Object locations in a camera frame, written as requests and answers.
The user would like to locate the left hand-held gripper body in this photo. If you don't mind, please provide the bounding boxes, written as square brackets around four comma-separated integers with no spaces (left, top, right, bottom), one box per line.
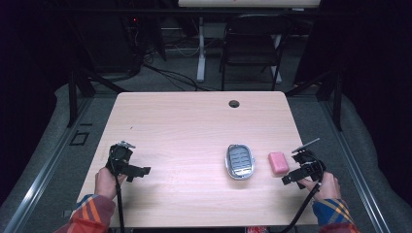
[106,140,137,178]

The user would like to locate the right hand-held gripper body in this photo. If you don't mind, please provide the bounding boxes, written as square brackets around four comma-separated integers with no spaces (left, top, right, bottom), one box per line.
[291,137,326,183]

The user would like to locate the person's right hand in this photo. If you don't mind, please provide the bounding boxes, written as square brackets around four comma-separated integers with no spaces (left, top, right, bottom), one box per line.
[297,171,342,203]

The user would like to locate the person's left hand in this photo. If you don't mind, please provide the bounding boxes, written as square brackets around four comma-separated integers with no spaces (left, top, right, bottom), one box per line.
[94,166,127,201]

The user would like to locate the pink soap bar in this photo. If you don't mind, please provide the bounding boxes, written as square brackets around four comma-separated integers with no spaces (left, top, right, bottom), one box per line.
[267,150,291,176]

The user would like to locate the silver metal soap dish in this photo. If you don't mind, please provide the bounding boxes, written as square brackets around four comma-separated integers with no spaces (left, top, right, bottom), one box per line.
[224,143,257,182]

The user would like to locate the dark computer tower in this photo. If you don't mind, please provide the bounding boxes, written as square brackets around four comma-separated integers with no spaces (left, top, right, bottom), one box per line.
[93,13,145,77]

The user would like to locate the black folding chair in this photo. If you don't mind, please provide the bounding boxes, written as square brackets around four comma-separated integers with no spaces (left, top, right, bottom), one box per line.
[219,13,294,92]

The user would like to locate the white desk with legs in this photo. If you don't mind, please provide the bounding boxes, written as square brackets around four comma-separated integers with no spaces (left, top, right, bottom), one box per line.
[177,0,322,83]

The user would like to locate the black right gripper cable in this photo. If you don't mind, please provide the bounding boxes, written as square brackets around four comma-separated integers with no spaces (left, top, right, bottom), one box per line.
[277,183,323,233]

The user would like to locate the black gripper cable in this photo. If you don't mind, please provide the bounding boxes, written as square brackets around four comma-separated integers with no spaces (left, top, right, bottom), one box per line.
[277,183,323,233]
[114,176,126,233]

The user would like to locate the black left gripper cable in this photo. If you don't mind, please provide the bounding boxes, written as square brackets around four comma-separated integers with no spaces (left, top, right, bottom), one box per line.
[114,176,126,233]

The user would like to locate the black metal frame stand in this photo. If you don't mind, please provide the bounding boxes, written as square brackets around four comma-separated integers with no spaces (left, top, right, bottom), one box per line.
[285,69,344,132]
[66,61,129,129]

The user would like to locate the black floor cables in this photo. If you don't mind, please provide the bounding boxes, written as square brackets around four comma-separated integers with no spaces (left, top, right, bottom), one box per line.
[139,38,222,92]

